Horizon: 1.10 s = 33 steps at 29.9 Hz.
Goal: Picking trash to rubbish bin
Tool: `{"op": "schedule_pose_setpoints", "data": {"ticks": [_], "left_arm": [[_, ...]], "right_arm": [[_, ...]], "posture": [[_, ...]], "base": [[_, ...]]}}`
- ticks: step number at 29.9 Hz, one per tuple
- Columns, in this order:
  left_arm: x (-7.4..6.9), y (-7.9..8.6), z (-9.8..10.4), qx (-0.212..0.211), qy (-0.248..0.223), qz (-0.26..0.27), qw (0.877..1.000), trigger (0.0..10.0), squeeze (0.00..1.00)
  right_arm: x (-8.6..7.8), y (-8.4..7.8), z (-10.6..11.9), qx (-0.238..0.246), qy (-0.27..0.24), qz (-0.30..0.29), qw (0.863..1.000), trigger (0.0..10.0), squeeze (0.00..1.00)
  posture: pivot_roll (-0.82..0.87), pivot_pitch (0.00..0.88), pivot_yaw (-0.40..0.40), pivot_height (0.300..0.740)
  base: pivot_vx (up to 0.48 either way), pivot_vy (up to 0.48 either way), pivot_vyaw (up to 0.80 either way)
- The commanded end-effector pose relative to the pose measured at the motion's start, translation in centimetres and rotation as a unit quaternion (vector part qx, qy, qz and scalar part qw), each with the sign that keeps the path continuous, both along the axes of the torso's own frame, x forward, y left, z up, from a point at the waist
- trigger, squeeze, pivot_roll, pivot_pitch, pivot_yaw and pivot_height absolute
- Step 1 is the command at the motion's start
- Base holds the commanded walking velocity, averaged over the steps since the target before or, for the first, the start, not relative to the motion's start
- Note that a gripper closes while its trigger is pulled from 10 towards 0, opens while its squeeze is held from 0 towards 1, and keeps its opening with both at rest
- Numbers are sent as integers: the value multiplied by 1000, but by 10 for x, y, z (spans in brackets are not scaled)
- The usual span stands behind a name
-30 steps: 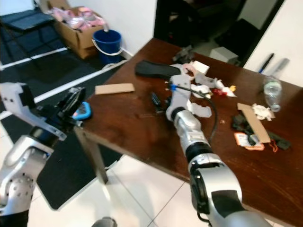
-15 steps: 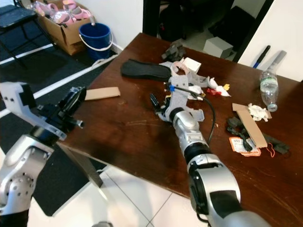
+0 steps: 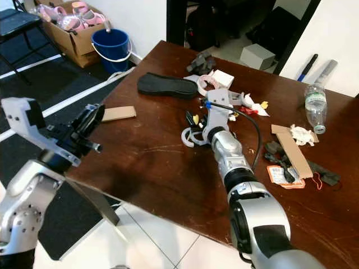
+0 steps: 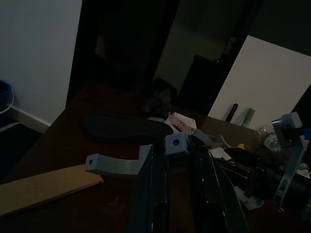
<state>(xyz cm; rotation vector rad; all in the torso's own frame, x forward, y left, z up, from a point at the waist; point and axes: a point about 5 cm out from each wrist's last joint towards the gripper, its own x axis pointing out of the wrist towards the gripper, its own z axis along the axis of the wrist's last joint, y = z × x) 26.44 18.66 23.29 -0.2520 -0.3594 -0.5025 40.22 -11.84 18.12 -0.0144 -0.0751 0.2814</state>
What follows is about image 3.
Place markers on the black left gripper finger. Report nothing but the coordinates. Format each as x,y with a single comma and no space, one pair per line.
95,120
82,120

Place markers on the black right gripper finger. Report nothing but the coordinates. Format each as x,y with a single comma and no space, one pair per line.
203,115
193,122

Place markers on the grey curved plastic piece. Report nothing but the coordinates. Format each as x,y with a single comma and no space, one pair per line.
188,139

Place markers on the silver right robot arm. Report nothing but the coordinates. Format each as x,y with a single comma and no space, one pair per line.
241,168

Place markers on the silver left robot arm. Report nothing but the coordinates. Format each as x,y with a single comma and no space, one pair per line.
28,196

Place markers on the flat cardboard piece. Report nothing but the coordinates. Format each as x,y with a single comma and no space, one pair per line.
120,113

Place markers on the white tape roll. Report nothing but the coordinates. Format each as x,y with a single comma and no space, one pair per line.
203,85

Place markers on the small white box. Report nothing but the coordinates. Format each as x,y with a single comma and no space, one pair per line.
224,78

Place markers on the black shoe insole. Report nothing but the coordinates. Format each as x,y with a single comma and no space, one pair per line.
165,86

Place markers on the white yellow crumpled wrapper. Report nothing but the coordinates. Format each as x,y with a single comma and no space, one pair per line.
255,106

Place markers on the dark grey crumpled object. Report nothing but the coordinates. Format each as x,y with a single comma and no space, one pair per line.
202,61

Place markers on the dark brown wooden table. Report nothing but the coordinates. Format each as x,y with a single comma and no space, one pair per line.
157,162

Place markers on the blue plastic bucket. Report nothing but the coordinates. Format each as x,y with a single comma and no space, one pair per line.
111,47

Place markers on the brown cardboard shoe box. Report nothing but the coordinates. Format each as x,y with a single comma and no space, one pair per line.
76,42

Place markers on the white floor box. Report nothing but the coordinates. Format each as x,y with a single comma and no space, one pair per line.
257,57

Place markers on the orange printed card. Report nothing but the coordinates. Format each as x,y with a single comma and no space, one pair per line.
277,176

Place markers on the dark floor carpet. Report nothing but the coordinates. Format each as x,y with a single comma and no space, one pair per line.
73,230

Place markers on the long cardboard strip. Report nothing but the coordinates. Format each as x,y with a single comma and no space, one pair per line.
294,152

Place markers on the white crumpled paper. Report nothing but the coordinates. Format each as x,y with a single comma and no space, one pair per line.
304,135

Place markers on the pink bagged slippers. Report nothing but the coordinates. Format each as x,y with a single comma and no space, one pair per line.
70,17

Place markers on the black backpack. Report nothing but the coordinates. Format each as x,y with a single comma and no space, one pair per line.
275,31

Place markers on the clear plastic water bottle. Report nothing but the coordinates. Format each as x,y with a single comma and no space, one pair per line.
316,106

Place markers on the black folding chair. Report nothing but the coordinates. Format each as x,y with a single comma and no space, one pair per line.
17,22

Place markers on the grey metal bar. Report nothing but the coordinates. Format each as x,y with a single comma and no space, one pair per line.
326,73

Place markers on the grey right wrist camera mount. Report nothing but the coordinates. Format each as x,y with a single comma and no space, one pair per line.
220,112

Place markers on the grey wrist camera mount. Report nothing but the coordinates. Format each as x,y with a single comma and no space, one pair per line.
220,112
19,117

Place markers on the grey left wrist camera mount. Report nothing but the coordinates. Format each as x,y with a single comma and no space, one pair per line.
19,117

